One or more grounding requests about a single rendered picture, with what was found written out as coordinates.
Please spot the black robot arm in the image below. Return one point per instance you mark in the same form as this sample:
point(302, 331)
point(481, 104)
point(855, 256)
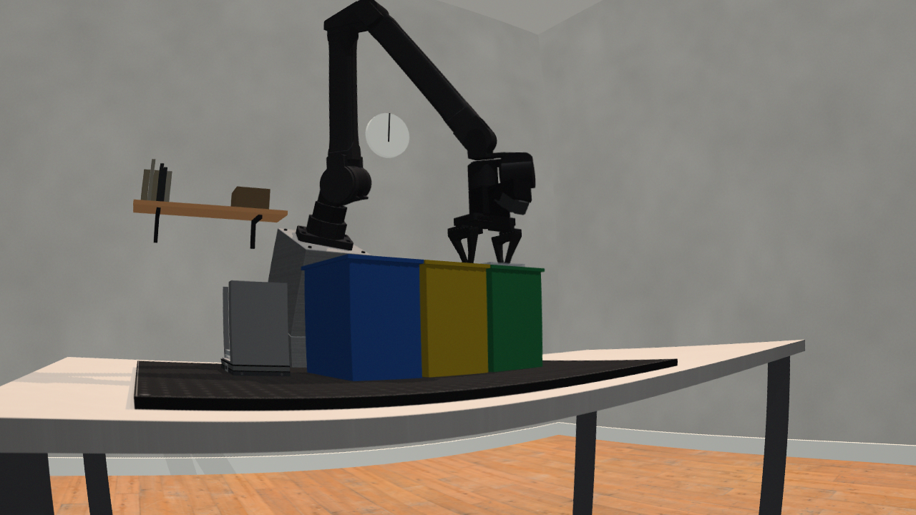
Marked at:
point(345, 179)

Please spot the green open bin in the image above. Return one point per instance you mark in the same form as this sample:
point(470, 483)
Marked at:
point(514, 317)

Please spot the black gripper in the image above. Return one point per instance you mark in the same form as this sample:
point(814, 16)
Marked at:
point(491, 222)

